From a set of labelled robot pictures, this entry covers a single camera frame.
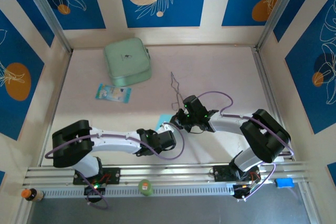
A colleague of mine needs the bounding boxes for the light blue cloth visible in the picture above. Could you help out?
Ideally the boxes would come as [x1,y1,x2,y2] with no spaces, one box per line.
[156,113,175,132]

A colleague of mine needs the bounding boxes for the blue snack packet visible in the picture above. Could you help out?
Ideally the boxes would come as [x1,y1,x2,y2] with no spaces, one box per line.
[94,82,132,104]

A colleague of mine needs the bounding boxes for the mint green zipper case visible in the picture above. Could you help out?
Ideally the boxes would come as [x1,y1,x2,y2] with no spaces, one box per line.
[103,37,153,87]

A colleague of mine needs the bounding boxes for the black controller board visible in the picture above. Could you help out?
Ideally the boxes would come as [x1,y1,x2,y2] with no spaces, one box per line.
[232,184,255,199]
[83,185,106,196]

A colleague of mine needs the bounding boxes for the blue rectangular box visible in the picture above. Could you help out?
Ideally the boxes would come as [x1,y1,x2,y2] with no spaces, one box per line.
[275,177,294,189]

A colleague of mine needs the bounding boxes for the brown bottle orange cap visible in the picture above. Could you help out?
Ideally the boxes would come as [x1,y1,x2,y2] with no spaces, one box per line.
[20,187,45,202]

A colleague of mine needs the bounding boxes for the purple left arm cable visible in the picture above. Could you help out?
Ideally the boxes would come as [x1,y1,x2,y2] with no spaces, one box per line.
[44,122,186,210]

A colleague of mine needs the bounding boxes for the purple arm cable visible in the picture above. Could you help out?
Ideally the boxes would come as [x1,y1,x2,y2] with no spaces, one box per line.
[44,122,186,210]
[195,91,295,201]

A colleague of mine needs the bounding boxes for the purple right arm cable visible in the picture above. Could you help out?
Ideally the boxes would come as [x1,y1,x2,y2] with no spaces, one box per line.
[195,91,295,201]

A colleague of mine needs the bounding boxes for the aluminium mounting rail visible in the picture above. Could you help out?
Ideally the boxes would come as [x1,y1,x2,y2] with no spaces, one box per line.
[22,162,314,187]

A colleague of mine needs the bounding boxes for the metal wire tongs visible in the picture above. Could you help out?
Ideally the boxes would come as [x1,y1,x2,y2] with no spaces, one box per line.
[170,71,186,111]

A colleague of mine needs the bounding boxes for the grey slotted cable duct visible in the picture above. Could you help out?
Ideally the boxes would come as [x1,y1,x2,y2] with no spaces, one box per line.
[39,184,237,198]

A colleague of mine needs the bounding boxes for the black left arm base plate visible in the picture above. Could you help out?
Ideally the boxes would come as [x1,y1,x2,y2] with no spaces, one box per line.
[72,167,121,185]

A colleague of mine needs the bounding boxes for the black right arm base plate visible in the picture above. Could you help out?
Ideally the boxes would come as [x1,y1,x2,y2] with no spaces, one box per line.
[213,165,262,183]

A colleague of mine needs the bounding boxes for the aluminium side rail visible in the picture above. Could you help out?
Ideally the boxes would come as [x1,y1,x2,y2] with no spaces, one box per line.
[251,46,296,163]
[38,50,74,167]

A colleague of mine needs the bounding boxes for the aluminium frame post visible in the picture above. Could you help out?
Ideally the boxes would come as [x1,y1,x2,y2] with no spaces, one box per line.
[19,0,74,54]
[256,0,307,50]

